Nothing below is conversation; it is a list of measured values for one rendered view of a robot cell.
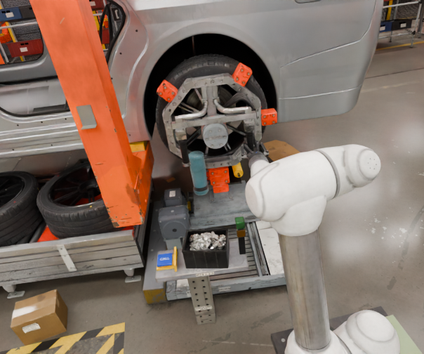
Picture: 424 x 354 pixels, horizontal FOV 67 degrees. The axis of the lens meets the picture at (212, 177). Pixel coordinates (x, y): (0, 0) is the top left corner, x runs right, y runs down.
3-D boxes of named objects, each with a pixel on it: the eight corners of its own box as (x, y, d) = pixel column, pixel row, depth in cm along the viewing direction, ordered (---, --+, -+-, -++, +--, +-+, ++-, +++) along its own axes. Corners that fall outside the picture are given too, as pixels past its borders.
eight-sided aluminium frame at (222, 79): (260, 156, 199) (257, 68, 170) (262, 161, 194) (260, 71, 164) (174, 168, 199) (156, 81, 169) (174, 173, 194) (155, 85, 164)
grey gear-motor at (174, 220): (193, 213, 238) (186, 175, 219) (195, 256, 203) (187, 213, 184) (169, 217, 238) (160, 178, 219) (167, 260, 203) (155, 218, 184)
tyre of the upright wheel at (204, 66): (142, 128, 211) (229, 165, 231) (138, 145, 191) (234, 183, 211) (184, 31, 181) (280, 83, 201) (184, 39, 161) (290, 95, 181)
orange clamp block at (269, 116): (258, 121, 187) (274, 119, 187) (261, 126, 181) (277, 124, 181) (258, 109, 183) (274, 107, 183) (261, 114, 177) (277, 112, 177)
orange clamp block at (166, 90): (177, 88, 174) (164, 79, 170) (177, 93, 167) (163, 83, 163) (170, 98, 176) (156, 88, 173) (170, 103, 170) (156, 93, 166)
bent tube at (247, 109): (245, 100, 172) (243, 80, 167) (251, 113, 156) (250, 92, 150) (213, 104, 172) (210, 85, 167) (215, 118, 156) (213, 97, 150)
